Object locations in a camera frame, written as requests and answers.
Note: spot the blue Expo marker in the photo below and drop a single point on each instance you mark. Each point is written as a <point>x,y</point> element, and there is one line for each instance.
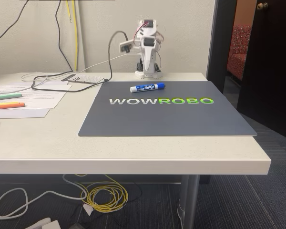
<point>145,87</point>

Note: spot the green marker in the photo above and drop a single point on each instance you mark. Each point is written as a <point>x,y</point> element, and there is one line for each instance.
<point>7,96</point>

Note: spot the orange marker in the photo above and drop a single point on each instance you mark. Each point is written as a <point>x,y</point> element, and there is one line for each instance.
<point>8,106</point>

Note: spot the yellow marker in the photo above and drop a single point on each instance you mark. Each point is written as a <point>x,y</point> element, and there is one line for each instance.
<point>4,104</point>

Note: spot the grey WOWROBO mat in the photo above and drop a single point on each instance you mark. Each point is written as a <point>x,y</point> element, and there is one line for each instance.
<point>166,112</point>

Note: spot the dotted grid pad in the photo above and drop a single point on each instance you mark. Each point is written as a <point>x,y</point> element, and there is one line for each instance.
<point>87,78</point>

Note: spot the red patterned chair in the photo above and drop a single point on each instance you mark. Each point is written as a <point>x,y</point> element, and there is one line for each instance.
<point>239,55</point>

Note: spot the white printed paper sheet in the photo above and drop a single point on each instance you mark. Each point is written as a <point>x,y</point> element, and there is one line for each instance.
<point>38,97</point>

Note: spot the brass door knob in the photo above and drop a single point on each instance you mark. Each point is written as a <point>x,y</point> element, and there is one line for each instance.
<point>262,6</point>

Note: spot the dark wooden door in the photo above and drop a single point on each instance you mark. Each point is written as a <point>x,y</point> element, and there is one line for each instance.
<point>269,71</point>

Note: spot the cream table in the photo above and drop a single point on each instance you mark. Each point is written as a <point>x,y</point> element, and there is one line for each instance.
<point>62,148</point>

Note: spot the white blank paper sheet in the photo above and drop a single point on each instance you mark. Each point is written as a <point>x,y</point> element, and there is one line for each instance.
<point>19,113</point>

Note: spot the grey metal table leg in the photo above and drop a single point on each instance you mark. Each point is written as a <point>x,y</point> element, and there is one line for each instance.
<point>188,202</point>

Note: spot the white power adapter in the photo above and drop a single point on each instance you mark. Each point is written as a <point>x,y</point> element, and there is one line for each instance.
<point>44,224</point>

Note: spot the white camera box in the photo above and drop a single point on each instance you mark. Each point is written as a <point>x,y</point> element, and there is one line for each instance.
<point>126,46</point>

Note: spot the black door frame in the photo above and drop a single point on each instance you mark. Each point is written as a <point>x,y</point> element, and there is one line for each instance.
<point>220,43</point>

